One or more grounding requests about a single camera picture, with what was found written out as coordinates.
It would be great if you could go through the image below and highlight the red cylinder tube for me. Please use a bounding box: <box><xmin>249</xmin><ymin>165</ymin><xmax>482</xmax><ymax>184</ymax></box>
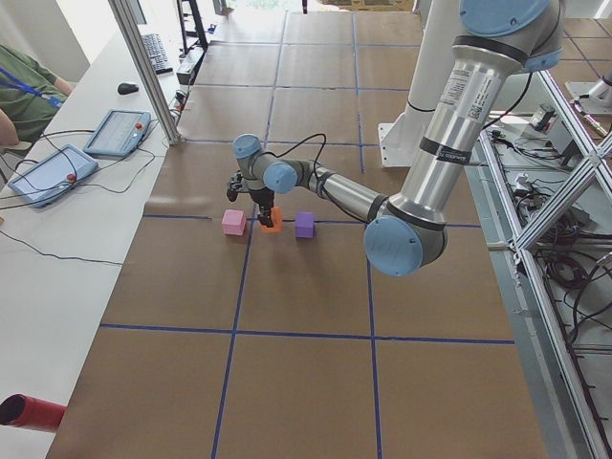
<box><xmin>1</xmin><ymin>394</ymin><xmax>66</xmax><ymax>433</ymax></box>

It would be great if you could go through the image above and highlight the orange foam block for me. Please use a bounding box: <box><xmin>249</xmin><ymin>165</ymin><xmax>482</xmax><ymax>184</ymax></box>
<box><xmin>260</xmin><ymin>207</ymin><xmax>283</xmax><ymax>233</ymax></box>

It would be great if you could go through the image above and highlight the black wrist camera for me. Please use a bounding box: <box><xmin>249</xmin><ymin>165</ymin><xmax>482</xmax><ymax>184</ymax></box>
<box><xmin>226</xmin><ymin>170</ymin><xmax>249</xmax><ymax>202</ymax></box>

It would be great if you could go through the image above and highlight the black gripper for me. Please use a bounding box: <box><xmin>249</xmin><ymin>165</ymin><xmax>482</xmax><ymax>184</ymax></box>
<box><xmin>250</xmin><ymin>186</ymin><xmax>274</xmax><ymax>228</ymax></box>

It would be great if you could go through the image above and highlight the near blue teach pendant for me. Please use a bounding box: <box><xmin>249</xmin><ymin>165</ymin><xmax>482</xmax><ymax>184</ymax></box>
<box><xmin>8</xmin><ymin>144</ymin><xmax>98</xmax><ymax>208</ymax></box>

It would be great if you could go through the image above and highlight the pink foam block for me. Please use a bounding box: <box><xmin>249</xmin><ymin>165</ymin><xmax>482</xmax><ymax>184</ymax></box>
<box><xmin>222</xmin><ymin>209</ymin><xmax>247</xmax><ymax>236</ymax></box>

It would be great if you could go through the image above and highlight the purple foam block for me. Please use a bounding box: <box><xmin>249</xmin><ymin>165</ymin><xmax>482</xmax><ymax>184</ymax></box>
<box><xmin>295</xmin><ymin>211</ymin><xmax>315</xmax><ymax>238</ymax></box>

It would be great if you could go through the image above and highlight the person in green shirt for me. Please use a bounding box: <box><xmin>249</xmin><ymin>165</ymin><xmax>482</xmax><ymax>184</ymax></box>
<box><xmin>1</xmin><ymin>45</ymin><xmax>73</xmax><ymax>147</ymax></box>

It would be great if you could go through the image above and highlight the black computer mouse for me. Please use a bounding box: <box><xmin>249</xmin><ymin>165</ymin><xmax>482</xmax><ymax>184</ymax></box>
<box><xmin>117</xmin><ymin>82</ymin><xmax>139</xmax><ymax>96</ymax></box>

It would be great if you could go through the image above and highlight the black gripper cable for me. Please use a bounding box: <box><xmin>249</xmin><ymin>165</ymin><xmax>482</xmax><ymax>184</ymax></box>
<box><xmin>274</xmin><ymin>133</ymin><xmax>329</xmax><ymax>166</ymax></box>

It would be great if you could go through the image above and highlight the blue teach pendant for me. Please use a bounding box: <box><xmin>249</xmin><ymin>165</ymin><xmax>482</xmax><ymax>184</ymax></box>
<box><xmin>8</xmin><ymin>144</ymin><xmax>98</xmax><ymax>208</ymax></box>
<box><xmin>83</xmin><ymin>109</ymin><xmax>151</xmax><ymax>158</ymax></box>

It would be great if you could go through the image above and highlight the black keyboard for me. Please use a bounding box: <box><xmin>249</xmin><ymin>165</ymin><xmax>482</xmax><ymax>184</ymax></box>
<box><xmin>141</xmin><ymin>33</ymin><xmax>173</xmax><ymax>75</ymax></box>

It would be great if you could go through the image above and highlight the white pedestal column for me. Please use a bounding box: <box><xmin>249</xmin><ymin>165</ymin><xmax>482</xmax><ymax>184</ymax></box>
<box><xmin>379</xmin><ymin>0</ymin><xmax>463</xmax><ymax>167</ymax></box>

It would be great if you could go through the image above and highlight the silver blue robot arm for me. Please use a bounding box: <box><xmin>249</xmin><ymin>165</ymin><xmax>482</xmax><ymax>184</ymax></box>
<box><xmin>227</xmin><ymin>1</ymin><xmax>565</xmax><ymax>276</ymax></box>

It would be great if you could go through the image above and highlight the aluminium frame rail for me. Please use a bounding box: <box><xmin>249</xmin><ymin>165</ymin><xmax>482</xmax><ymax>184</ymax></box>
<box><xmin>470</xmin><ymin>71</ymin><xmax>611</xmax><ymax>458</ymax></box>

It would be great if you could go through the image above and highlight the far blue teach pendant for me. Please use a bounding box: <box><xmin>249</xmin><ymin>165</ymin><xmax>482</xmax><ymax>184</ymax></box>
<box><xmin>83</xmin><ymin>109</ymin><xmax>151</xmax><ymax>158</ymax></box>

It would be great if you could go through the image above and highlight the aluminium frame post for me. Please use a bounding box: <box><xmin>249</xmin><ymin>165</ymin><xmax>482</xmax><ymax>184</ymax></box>
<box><xmin>108</xmin><ymin>0</ymin><xmax>183</xmax><ymax>145</ymax></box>

